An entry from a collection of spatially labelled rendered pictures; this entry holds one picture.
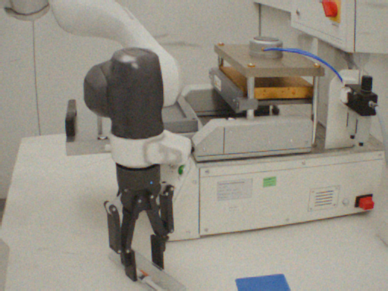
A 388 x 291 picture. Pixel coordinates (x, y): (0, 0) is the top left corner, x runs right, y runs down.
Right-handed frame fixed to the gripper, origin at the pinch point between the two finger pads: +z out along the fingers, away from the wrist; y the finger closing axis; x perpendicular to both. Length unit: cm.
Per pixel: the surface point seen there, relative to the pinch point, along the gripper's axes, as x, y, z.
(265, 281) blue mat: 15.9, -16.7, 4.5
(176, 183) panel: -10.8, -16.7, -7.0
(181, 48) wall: -133, -116, -6
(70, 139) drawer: -23.5, 1.2, -17.3
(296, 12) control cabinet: -13, -58, -41
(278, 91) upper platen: -1.6, -36.7, -25.4
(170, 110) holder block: -22.6, -24.4, -18.4
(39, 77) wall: -167, -49, 3
